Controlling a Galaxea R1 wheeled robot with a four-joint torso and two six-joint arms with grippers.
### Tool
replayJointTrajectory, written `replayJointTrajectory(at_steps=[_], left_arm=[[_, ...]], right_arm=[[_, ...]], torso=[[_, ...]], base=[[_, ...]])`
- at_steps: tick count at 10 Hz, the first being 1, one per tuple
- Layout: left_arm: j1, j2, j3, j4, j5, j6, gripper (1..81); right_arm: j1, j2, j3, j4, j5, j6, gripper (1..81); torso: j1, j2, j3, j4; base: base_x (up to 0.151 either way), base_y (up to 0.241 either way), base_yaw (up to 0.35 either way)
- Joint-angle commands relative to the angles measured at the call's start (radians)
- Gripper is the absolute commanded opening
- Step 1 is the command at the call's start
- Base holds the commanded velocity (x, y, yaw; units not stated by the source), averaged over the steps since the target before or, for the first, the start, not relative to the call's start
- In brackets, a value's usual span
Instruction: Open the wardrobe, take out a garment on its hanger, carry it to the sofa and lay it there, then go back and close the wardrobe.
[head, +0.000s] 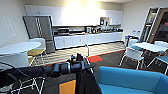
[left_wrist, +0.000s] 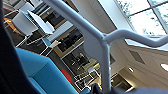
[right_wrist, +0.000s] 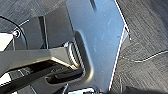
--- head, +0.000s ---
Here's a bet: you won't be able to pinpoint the white kitchen counter cabinets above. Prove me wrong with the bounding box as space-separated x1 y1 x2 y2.
53 30 125 51

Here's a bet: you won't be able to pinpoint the black microwave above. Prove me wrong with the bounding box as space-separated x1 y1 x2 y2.
57 28 71 36

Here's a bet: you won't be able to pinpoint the stainless steel refrigerator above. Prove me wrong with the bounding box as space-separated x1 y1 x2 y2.
22 15 56 55

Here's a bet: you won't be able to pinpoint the white upper kitchen cabinets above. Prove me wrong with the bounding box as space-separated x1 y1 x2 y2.
23 4 125 28

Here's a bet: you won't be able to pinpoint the white round table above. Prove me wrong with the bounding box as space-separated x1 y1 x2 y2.
0 41 42 69

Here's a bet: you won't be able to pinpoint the blue sofa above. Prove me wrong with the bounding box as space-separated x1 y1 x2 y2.
95 65 168 94

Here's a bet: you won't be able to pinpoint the white rectangular table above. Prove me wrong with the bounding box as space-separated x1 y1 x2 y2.
131 41 168 54

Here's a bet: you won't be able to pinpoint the wood-framed glass door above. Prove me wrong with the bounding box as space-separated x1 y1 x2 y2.
139 6 168 44

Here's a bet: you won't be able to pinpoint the white wall switch panel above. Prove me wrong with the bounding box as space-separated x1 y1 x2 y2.
2 15 18 38

